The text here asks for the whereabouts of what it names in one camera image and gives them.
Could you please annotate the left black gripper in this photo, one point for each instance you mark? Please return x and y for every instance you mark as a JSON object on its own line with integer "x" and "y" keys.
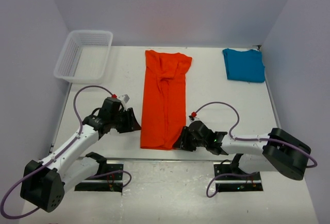
{"x": 131, "y": 124}

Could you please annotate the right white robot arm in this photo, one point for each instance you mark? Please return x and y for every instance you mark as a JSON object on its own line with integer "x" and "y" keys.
{"x": 275, "y": 151}

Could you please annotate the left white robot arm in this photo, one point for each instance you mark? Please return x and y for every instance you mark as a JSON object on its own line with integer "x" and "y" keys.
{"x": 50, "y": 178}

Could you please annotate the blue folded t shirt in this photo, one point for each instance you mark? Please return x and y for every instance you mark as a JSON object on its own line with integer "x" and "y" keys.
{"x": 245, "y": 66}

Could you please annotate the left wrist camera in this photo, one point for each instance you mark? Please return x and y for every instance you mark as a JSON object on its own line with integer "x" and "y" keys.
{"x": 123, "y": 98}

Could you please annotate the orange t shirt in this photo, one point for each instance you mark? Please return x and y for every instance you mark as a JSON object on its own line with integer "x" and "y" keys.
{"x": 164, "y": 99}

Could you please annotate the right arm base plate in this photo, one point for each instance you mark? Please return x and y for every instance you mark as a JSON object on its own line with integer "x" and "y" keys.
{"x": 235, "y": 184}

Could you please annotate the white plastic basket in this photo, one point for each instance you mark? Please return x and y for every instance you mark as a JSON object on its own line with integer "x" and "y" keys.
{"x": 84, "y": 57}

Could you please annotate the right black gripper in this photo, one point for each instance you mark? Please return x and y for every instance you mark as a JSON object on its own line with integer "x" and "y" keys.
{"x": 183, "y": 142}

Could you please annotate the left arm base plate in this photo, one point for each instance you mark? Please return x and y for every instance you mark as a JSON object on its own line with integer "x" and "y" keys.
{"x": 108, "y": 183}

